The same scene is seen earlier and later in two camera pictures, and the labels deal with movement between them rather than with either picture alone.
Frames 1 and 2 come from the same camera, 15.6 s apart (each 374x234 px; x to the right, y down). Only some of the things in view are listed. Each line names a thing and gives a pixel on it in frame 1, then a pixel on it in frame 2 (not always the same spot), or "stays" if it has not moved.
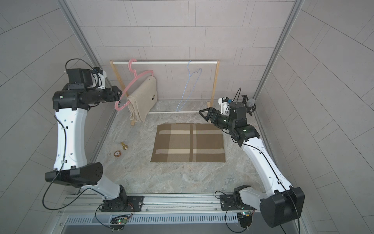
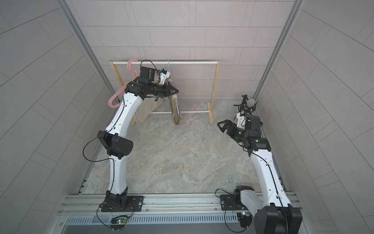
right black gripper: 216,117 → 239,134
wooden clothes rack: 216,70 stays
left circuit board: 118,222 stays
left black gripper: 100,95 → 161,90
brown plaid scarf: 188,142 → 175,108
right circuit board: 245,219 stays
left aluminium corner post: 80,33 stays
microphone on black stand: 250,104 stays
